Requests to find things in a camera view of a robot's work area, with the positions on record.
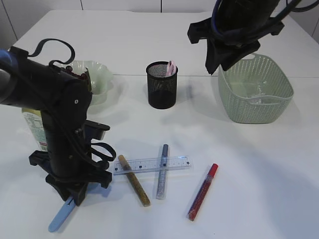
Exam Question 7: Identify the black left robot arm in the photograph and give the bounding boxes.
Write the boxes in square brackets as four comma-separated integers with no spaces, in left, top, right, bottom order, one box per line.
[0,47,116,206]

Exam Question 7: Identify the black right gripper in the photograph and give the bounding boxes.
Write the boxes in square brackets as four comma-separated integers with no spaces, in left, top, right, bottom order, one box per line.
[187,15,285,75]

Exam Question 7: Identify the gold glitter pen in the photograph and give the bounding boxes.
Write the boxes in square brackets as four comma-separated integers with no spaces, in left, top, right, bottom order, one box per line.
[118,155,151,207]

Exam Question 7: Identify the silver glitter pen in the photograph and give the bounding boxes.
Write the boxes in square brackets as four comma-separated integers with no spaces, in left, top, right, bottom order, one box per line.
[156,144,168,200]

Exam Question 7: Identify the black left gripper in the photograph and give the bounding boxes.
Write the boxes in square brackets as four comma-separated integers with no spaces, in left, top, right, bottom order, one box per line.
[29,120,112,206]

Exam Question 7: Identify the green woven plastic basket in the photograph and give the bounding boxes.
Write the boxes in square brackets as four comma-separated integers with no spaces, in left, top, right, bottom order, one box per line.
[218,53,294,124]

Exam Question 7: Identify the purple grapes with leaf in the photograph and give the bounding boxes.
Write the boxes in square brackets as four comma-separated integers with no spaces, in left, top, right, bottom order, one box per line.
[60,65,93,95]

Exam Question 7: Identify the black mesh pen holder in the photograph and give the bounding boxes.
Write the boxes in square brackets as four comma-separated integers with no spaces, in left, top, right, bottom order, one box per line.
[146,61,178,110]

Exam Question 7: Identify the yellow drink bottle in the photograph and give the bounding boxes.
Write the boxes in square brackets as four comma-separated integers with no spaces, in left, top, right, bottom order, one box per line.
[21,108,47,151]

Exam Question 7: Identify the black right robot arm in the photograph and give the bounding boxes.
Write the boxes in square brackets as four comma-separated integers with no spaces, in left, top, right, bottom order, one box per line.
[187,0,284,74]

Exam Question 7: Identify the clear plastic ruler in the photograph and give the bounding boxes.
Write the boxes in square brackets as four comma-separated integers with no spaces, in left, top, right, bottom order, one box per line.
[113,156,193,175]

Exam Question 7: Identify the red glitter pen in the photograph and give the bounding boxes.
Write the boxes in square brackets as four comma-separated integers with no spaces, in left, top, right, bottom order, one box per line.
[187,163,218,221]

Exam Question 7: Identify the clear plastic sheet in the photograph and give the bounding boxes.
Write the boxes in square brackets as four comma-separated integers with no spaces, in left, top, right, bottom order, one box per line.
[244,79,268,104]

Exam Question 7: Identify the blue scissors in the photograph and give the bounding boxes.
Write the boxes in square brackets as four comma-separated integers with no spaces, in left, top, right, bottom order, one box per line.
[48,196,76,233]

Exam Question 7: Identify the pink scissors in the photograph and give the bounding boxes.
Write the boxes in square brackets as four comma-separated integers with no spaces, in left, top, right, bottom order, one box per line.
[165,61,177,77]

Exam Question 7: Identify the pale green wavy plate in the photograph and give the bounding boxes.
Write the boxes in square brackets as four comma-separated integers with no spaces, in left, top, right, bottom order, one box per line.
[69,60,113,106]

